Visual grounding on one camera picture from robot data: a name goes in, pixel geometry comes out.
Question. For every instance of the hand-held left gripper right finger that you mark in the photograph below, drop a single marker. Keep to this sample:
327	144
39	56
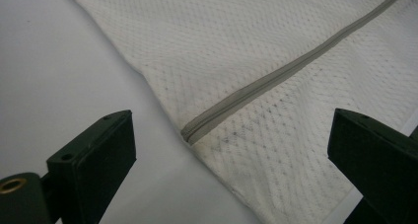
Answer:
378	158

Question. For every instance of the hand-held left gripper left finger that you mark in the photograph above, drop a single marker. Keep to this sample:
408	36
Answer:
95	164

